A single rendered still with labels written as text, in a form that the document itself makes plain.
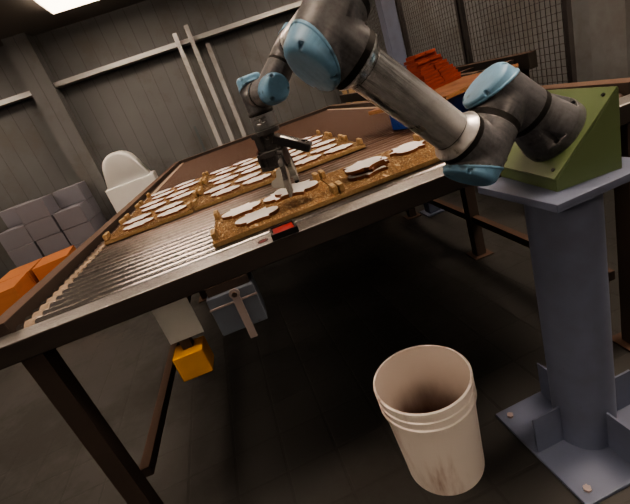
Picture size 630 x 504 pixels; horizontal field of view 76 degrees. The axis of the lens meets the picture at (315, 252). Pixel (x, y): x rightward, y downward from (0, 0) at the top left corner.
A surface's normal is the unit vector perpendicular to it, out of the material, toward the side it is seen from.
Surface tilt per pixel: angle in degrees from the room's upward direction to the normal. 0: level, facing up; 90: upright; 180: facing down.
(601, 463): 0
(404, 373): 87
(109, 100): 90
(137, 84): 90
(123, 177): 90
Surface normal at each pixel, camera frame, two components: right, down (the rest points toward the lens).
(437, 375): -0.40, 0.42
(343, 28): 0.40, 0.14
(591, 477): -0.32, -0.88
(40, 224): 0.23, 0.30
